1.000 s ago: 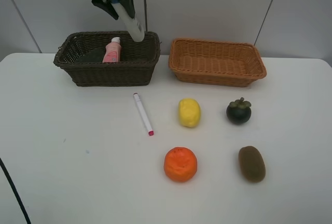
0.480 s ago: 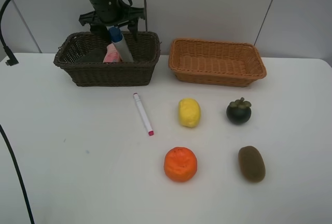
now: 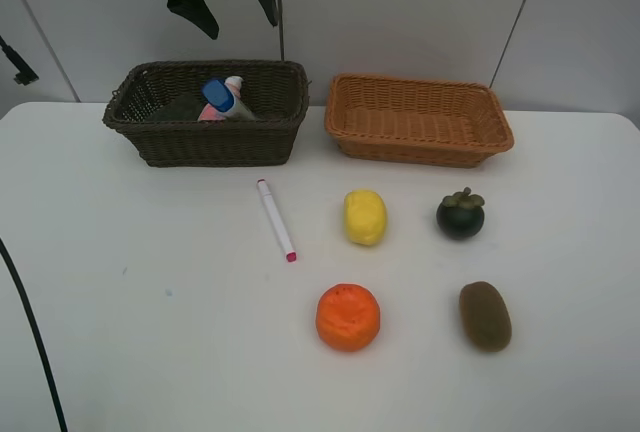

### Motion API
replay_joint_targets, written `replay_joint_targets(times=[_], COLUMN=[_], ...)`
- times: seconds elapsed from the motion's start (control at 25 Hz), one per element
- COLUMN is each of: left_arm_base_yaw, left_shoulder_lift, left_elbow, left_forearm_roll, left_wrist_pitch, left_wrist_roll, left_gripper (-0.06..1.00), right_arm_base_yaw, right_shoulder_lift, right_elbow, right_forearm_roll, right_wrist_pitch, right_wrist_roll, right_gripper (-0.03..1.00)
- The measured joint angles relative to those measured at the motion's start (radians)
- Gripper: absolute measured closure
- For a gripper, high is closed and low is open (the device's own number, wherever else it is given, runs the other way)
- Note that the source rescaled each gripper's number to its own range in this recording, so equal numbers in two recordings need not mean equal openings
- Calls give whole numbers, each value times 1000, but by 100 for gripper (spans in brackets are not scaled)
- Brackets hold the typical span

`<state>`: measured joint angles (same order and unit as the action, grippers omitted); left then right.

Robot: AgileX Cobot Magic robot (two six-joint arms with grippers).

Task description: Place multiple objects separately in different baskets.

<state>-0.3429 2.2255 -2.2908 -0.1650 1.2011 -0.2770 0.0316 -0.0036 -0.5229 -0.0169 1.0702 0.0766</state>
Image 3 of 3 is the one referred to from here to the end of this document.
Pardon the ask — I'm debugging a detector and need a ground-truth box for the dark brown wicker basket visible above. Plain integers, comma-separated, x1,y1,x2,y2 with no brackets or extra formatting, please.
103,59,309,167

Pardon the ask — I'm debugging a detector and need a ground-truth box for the dark mangosteen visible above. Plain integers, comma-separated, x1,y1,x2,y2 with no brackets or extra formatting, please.
436,187,485,240

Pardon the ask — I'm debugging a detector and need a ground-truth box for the white tube blue cap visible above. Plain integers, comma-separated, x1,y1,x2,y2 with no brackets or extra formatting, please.
201,78,257,123

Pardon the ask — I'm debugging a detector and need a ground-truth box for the black whiteboard eraser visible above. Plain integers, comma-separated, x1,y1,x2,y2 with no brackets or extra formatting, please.
146,94,204,122

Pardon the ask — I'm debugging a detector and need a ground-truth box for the brown kiwi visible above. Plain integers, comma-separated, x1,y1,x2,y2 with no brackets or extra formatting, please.
459,281,512,352

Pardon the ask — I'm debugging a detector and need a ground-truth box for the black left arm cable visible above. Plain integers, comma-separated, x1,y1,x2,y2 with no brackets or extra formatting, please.
0,35,69,432

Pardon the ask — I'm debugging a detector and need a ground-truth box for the yellow lemon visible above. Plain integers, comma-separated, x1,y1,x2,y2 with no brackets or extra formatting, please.
343,189,388,247

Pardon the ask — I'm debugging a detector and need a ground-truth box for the white marker pink cap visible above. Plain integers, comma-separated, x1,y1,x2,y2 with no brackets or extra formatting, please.
256,179,297,263

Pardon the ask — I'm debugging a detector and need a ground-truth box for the light orange wicker basket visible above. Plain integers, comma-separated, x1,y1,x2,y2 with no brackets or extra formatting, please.
324,74,514,168

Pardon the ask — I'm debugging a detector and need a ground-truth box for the orange tangerine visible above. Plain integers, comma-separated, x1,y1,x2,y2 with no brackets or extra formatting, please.
315,283,381,352

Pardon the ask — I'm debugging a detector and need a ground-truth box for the pink bottle white cap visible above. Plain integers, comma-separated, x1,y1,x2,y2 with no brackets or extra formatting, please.
197,75,245,123

